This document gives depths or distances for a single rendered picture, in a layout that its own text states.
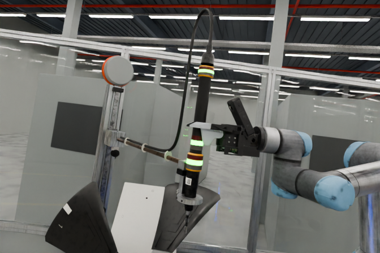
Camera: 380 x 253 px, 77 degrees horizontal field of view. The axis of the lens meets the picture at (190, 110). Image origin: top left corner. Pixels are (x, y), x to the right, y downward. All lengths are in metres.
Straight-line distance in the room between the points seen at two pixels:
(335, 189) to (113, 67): 1.05
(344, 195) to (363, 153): 0.39
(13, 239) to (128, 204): 0.81
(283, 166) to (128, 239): 0.64
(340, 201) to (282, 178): 0.16
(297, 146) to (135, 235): 0.69
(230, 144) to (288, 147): 0.17
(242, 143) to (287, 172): 0.15
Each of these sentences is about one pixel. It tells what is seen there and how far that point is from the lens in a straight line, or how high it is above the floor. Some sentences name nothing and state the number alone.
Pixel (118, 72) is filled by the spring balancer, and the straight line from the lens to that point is 1.28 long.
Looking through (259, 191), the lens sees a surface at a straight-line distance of 1.48.
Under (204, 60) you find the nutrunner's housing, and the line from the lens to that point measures 0.67.
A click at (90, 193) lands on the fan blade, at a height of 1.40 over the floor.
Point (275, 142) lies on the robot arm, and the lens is 0.71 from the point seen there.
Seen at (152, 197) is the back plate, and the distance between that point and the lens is 1.11.
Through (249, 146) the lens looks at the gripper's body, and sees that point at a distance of 0.70.
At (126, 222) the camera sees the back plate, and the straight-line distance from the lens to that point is 1.08.
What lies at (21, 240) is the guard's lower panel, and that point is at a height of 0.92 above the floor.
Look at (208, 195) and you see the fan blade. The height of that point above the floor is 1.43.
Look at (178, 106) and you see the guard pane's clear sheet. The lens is 1.38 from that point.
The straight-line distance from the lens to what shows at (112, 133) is 1.15.
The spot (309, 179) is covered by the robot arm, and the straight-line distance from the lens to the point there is 0.68.
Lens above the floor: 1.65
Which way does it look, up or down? 3 degrees up
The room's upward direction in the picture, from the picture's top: 8 degrees clockwise
